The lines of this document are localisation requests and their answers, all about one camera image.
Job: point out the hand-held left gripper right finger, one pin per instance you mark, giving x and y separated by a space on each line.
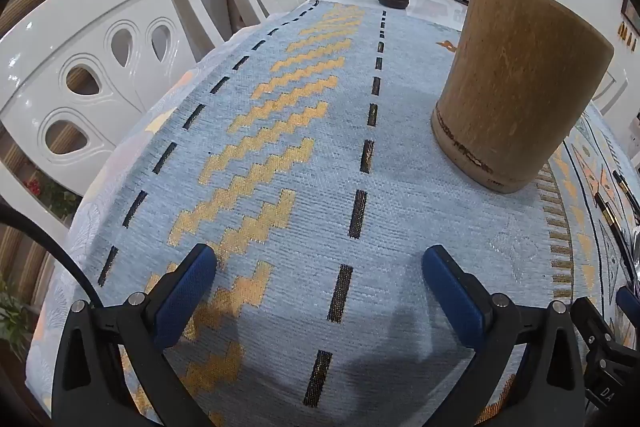
450 292

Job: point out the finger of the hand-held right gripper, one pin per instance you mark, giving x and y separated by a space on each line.
629 303
595 324

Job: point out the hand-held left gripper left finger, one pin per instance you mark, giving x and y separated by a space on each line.
185 297

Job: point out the black gold-banded chopstick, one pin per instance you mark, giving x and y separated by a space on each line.
607 212
622 184

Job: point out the bamboo utensil holder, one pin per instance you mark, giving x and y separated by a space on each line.
520 82

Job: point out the steel fork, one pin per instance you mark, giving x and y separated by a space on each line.
636 252

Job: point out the blue patterned table mat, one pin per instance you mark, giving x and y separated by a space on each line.
300 187

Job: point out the green potted plant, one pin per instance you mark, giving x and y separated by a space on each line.
15 317

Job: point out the red flowers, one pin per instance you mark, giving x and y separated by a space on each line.
45 194

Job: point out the yellow hanging tassels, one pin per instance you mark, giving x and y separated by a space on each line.
629 31

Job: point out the brown striped curtain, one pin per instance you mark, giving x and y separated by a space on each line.
30 2

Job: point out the framed wall picture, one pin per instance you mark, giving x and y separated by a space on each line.
631 9

